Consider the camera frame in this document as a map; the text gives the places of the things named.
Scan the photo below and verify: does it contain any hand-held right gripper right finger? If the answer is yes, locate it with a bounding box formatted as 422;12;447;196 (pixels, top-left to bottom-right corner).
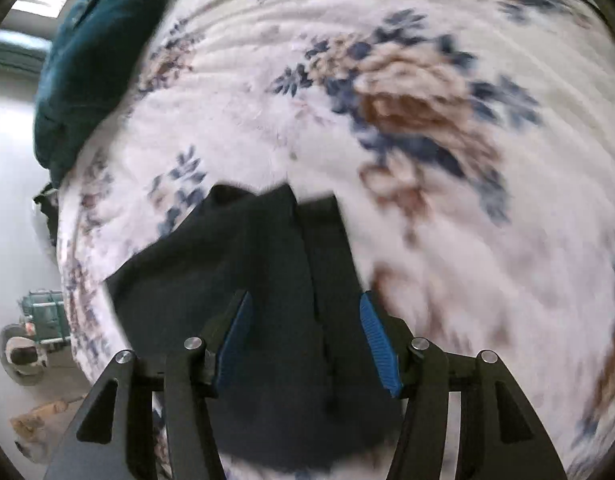
360;291;571;480

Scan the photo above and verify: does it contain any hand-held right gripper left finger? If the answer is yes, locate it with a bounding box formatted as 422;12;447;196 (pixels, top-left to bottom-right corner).
44;290;254;480

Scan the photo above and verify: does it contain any dark striped sweater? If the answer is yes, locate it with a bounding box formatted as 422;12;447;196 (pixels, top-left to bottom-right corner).
104;183;404;472

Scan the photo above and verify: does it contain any pile of dark clothes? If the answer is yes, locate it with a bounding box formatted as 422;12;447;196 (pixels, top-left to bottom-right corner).
34;183;61;247

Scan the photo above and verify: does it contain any floral bed blanket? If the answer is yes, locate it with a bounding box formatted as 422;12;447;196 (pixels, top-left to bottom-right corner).
54;0;615;480

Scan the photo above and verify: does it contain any teal folded quilt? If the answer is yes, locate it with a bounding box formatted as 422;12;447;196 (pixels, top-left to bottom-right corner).
34;0;190;183

